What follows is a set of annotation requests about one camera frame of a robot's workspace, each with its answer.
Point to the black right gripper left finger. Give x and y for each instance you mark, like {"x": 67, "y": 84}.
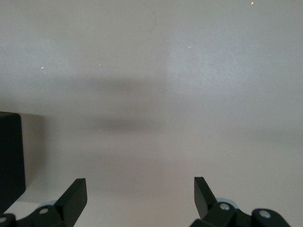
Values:
{"x": 68, "y": 208}

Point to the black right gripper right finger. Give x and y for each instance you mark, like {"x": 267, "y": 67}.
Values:
{"x": 213, "y": 215}

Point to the black rectangular plastic box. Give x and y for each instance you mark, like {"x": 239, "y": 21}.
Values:
{"x": 11, "y": 153}

